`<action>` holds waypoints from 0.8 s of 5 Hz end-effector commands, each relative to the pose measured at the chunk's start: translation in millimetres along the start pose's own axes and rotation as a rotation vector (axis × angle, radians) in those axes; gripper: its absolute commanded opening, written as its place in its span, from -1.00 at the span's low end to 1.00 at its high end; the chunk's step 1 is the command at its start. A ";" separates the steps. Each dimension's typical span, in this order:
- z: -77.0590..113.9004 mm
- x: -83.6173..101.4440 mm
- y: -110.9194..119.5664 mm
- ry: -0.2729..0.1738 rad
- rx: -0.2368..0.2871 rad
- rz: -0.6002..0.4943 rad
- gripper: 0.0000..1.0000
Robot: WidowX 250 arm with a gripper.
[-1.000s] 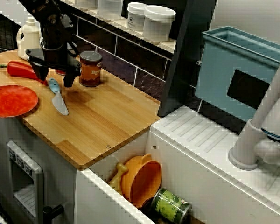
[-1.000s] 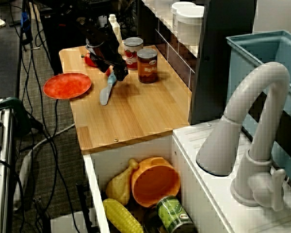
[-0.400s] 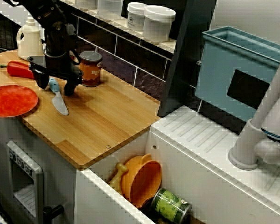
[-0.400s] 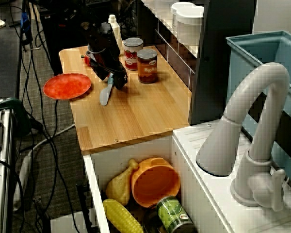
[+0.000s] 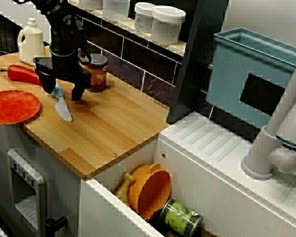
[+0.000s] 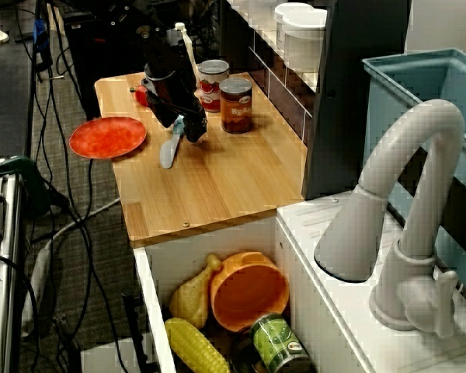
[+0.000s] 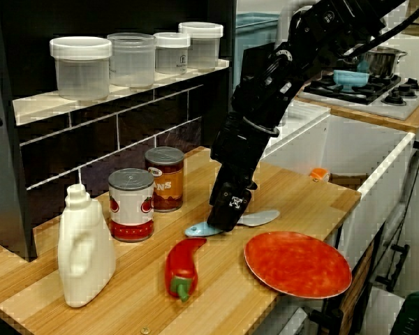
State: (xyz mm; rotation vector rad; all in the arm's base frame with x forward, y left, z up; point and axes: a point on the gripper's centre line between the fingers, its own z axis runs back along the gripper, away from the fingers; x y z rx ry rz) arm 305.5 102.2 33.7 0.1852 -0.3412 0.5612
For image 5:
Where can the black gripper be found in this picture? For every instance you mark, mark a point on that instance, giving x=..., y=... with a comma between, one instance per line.
x=65, y=66

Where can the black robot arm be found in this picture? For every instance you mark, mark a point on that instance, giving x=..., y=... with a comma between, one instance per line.
x=61, y=27

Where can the brown beans can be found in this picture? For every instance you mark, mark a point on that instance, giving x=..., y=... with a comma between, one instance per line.
x=97, y=76

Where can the red toy pepper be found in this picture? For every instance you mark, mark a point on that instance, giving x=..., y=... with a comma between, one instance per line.
x=22, y=74

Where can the wooden countertop board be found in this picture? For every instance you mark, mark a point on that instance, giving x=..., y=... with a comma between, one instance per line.
x=96, y=128

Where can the white detergent bottle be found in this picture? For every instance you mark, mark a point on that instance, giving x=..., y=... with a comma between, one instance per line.
x=30, y=44

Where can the red round plate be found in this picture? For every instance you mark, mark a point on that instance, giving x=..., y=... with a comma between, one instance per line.
x=12, y=106

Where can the clear plastic container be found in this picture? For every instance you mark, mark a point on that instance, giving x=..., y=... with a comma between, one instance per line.
x=117, y=8
x=91, y=3

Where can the grey toy dishwasher door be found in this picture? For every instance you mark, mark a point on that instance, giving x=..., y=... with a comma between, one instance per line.
x=39, y=187

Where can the white jar with print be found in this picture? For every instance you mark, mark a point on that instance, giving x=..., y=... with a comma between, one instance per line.
x=143, y=19

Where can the yellow toy chicken drumstick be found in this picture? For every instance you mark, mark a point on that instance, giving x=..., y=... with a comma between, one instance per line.
x=124, y=187

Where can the plain white lidded jar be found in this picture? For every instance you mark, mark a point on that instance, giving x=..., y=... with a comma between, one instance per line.
x=166, y=27

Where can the dark grey upright panel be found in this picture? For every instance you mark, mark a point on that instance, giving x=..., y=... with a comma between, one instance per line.
x=195, y=61

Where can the black cabinet knob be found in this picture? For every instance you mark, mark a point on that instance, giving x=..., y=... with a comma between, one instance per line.
x=55, y=223

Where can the orange toy pot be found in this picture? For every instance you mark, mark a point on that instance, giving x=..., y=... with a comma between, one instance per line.
x=153, y=192

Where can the blue plastic bin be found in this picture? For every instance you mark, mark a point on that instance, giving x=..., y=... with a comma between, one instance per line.
x=227, y=81

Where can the white toy kitchen unit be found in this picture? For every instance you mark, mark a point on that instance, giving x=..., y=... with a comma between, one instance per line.
x=212, y=172

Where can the green labelled can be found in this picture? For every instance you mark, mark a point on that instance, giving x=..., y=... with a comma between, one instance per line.
x=180, y=217

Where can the grey toy faucet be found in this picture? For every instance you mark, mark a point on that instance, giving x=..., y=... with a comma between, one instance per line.
x=261, y=153

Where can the white wall shelf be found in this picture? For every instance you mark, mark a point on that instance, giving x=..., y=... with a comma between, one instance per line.
x=128, y=26

